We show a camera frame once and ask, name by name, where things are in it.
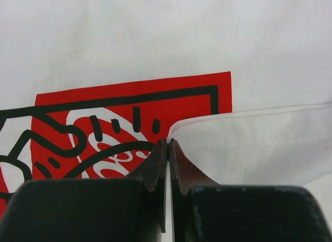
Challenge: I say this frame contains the white t-shirt red print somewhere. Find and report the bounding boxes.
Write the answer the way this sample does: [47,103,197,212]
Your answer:
[1,0,331,220]

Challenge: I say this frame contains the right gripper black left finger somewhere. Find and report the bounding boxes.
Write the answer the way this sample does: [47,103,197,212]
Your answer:
[126,139,168,233]

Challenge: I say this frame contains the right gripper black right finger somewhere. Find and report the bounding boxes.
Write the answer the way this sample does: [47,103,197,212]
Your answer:
[169,139,218,241]

